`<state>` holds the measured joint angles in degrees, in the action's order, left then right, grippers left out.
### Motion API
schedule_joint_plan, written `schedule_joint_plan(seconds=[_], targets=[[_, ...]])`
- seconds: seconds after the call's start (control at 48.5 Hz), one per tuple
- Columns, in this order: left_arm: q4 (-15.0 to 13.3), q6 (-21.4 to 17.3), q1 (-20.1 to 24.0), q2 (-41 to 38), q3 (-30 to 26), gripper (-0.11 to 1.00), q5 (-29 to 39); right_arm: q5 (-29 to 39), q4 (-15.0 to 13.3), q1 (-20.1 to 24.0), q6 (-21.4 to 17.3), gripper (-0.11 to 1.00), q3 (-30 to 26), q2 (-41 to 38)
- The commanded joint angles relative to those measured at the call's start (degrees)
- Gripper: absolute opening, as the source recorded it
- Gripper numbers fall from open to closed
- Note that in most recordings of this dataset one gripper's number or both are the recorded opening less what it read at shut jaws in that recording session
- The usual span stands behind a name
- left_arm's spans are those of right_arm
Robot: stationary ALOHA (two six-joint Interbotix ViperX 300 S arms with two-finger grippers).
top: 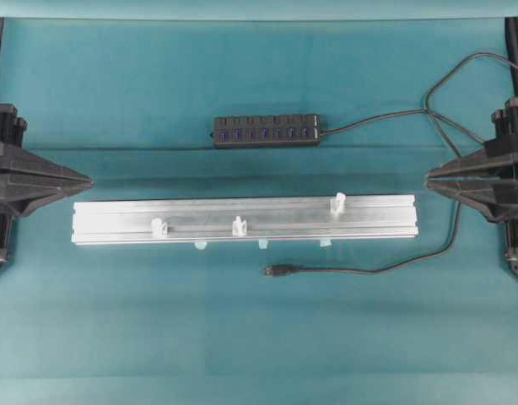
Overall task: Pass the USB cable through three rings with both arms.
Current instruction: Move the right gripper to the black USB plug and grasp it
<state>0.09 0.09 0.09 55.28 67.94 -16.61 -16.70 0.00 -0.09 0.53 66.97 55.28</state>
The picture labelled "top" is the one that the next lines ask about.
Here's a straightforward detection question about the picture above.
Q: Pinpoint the left teal tape piece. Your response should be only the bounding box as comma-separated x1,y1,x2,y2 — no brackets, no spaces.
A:
194,241,208,250

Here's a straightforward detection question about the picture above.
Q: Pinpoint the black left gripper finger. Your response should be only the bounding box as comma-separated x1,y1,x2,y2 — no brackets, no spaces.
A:
13,148,92,183
13,181,94,217

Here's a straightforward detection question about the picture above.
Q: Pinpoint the silver aluminium extrusion rail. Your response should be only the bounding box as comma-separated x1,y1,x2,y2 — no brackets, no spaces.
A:
71,193,418,246

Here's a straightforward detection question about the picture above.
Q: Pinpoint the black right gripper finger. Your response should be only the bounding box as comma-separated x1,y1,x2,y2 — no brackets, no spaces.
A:
425,180,512,222
426,148,512,180

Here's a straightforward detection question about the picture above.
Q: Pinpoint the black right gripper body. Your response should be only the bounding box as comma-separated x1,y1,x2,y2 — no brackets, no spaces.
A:
486,97,518,278

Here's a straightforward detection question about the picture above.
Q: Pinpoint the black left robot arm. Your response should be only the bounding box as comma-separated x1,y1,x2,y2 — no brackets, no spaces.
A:
0,18,94,268

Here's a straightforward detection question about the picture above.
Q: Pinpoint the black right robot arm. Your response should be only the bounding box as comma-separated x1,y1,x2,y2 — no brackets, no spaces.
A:
426,17,518,278

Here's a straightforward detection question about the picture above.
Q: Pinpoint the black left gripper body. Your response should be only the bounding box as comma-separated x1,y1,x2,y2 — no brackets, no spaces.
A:
0,104,28,269

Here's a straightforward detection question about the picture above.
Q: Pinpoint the black multi-port USB hub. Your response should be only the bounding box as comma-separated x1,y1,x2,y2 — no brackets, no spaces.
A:
212,114,321,149

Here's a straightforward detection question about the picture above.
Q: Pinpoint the black USB cable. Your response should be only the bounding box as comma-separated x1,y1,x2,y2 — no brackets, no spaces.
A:
262,51,518,278

